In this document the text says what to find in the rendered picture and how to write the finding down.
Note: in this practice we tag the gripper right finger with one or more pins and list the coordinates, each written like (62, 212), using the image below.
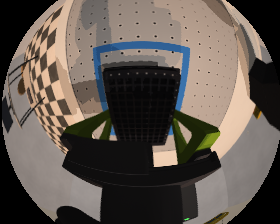
(203, 137)

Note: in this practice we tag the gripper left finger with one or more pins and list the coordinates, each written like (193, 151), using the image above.
(86, 127)

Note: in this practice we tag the blue tape outline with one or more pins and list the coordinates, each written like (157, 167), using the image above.
(141, 45)

